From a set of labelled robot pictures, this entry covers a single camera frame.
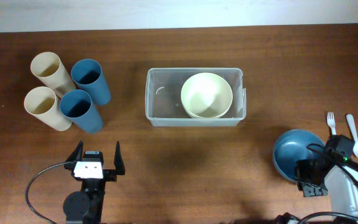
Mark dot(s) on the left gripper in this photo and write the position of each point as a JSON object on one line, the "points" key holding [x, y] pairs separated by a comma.
{"points": [[111, 175]]}

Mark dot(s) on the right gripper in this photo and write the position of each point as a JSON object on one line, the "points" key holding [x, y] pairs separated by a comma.
{"points": [[307, 191]]}

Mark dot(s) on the blue bowl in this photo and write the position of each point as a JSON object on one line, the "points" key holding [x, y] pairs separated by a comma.
{"points": [[289, 148]]}

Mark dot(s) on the blue cup back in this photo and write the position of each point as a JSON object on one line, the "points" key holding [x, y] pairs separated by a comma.
{"points": [[89, 76]]}

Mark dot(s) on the blue cup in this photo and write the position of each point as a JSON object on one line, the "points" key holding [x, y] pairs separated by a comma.
{"points": [[79, 108], [89, 76]]}

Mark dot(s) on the cream bowl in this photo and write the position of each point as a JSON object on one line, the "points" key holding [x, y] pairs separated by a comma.
{"points": [[204, 90], [208, 112]]}

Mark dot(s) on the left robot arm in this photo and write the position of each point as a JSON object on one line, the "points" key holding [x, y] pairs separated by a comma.
{"points": [[86, 205]]}

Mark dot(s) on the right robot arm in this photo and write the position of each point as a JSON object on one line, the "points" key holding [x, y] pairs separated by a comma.
{"points": [[342, 185]]}

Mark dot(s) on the clear plastic container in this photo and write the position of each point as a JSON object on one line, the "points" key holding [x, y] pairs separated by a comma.
{"points": [[163, 105]]}

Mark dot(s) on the white plastic spoon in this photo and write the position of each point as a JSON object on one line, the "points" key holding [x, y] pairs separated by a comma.
{"points": [[352, 128]]}

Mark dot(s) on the white plastic fork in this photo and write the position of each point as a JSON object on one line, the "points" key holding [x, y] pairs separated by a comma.
{"points": [[331, 122]]}

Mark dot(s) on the blue cup front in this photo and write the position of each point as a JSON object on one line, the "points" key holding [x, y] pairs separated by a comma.
{"points": [[79, 108]]}

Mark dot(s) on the cream cup front left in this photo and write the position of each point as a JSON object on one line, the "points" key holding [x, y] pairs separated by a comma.
{"points": [[42, 103]]}

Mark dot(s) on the cream cup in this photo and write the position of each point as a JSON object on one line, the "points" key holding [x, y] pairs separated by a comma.
{"points": [[50, 70], [42, 103]]}

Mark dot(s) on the cream cup back left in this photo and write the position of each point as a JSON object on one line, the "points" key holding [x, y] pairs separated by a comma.
{"points": [[50, 70]]}

